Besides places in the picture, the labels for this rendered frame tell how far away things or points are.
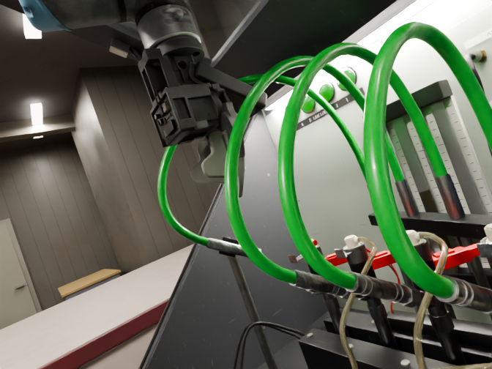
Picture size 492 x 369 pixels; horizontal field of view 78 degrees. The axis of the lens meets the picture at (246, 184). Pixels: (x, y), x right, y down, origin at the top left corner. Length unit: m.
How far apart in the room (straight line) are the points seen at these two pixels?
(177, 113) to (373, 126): 0.23
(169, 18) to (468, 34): 0.45
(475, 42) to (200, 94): 0.43
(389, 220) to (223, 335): 0.61
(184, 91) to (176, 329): 0.50
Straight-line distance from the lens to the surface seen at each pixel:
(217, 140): 0.39
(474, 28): 0.62
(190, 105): 0.39
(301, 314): 0.89
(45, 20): 0.47
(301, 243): 0.26
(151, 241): 3.95
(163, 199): 0.53
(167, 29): 0.43
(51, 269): 6.51
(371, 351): 0.48
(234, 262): 0.56
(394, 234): 0.21
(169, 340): 0.72
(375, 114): 0.22
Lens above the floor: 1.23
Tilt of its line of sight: 1 degrees up
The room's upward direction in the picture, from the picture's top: 20 degrees counter-clockwise
